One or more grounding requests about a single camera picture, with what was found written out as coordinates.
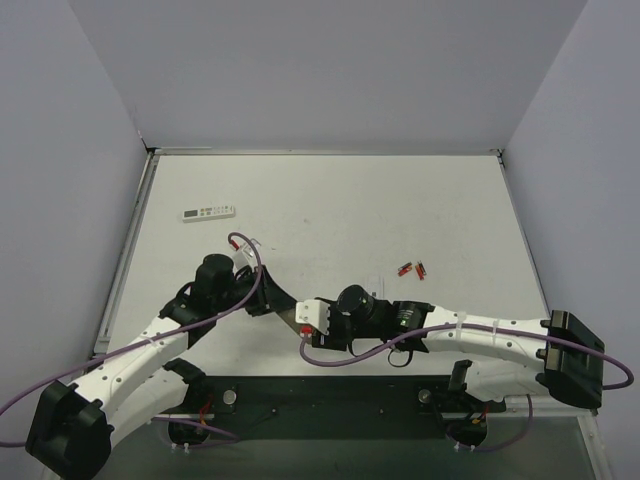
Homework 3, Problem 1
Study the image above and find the grey beige remote control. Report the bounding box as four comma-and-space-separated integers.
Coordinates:
277, 306, 301, 336

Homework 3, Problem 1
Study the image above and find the white remote being loaded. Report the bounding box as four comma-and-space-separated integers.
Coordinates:
365, 274, 385, 299

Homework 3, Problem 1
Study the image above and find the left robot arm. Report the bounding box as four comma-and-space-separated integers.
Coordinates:
25, 254, 297, 479

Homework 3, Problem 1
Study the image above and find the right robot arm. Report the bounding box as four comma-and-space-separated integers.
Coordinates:
294, 285, 605, 410

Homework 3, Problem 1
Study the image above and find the white remote with display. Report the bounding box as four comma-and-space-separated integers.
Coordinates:
181, 205, 236, 223

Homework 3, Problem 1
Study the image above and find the red battery left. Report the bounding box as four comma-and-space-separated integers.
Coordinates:
397, 262, 413, 277

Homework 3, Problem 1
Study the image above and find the red battery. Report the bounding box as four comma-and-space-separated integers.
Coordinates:
415, 261, 426, 281
397, 262, 413, 277

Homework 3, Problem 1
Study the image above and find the red battery right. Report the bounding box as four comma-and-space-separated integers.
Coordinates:
415, 261, 426, 281

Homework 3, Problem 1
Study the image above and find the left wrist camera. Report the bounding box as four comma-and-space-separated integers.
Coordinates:
230, 238, 261, 270

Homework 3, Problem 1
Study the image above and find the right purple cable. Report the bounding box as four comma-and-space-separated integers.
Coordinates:
298, 322, 634, 454

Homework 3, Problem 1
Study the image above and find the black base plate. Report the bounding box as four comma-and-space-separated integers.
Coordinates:
167, 405, 490, 445

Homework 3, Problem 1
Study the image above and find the aluminium frame rail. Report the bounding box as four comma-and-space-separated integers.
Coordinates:
59, 372, 599, 426

